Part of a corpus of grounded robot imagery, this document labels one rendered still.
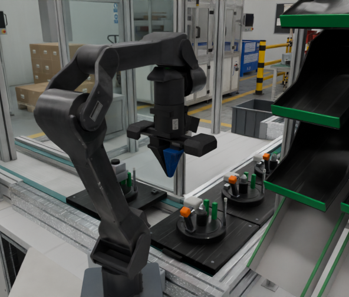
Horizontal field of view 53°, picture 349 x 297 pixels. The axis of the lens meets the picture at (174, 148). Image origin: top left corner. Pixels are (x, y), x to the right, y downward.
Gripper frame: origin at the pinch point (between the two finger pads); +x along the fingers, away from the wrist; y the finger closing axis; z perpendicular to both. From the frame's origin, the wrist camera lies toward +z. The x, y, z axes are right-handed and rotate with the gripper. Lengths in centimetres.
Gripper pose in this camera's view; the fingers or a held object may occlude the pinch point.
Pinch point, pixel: (170, 161)
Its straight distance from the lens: 69.8
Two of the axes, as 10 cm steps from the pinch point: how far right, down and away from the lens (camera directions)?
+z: 6.2, -2.9, 7.3
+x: 0.1, 9.3, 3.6
